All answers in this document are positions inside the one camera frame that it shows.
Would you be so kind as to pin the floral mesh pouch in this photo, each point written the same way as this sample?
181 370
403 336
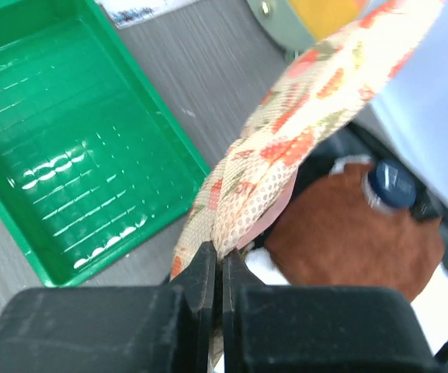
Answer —
316 96

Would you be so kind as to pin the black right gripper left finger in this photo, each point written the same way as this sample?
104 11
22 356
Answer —
163 328

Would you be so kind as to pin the patterned white placemat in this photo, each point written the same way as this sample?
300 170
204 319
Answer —
125 13

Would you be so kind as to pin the white towel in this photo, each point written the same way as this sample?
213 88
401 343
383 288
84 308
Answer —
430 307

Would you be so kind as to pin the brown towel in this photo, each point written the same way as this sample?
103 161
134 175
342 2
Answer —
330 235

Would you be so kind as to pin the pink and teal children's suitcase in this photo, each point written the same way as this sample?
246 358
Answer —
414 105

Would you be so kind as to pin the pastel three-drawer storage box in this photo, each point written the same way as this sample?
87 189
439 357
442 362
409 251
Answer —
297 25

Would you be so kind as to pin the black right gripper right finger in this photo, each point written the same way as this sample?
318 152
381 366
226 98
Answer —
317 329

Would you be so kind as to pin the green plastic tray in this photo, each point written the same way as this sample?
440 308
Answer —
92 162

